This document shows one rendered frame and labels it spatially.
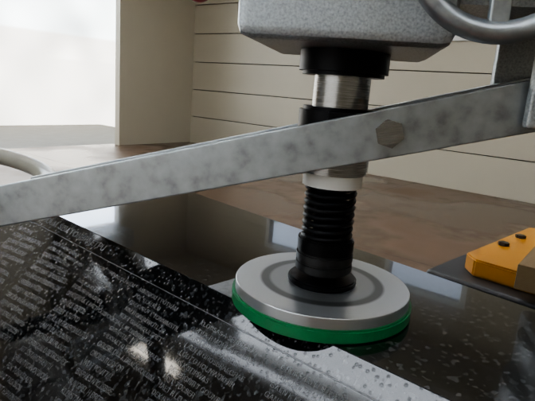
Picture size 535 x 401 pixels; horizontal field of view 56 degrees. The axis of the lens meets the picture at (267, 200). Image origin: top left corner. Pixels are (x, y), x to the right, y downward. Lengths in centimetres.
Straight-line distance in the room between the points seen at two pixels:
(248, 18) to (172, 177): 20
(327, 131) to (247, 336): 25
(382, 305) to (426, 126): 20
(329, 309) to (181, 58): 910
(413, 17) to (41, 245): 72
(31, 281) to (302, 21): 63
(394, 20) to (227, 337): 38
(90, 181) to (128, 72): 822
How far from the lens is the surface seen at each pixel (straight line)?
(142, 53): 899
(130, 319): 71
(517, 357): 60
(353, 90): 56
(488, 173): 689
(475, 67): 695
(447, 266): 128
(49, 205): 66
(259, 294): 57
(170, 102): 941
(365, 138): 53
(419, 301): 68
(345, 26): 48
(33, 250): 97
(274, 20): 49
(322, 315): 54
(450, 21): 43
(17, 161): 101
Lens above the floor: 112
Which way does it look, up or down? 13 degrees down
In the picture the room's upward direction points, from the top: 4 degrees clockwise
